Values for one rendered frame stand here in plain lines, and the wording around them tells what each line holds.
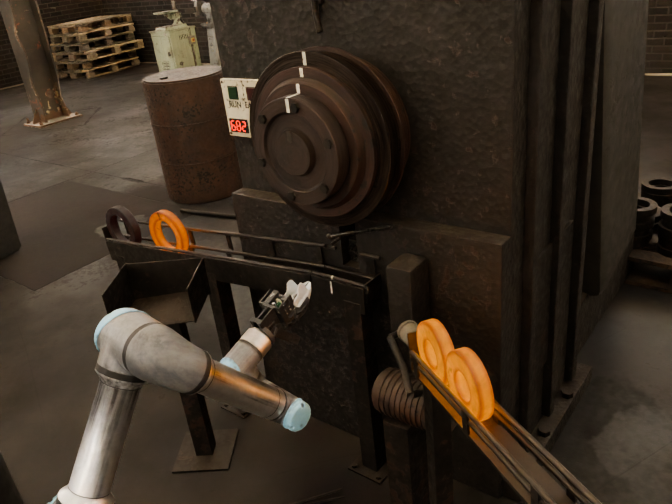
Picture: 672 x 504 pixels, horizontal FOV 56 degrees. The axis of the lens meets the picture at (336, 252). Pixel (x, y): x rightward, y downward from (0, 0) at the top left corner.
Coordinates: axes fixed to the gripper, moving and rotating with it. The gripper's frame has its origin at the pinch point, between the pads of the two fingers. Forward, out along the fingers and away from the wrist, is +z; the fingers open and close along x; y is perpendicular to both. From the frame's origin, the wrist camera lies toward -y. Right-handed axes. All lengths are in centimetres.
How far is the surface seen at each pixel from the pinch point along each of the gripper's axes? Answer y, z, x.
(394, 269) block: 0.4, 13.0, -20.5
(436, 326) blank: 4.6, -3.7, -42.4
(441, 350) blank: 3.0, -8.4, -45.8
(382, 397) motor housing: -23.0, -11.2, -24.5
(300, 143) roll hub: 36.5, 15.5, -1.3
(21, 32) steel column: -57, 272, 651
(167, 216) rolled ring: -3, 15, 78
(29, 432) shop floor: -59, -62, 120
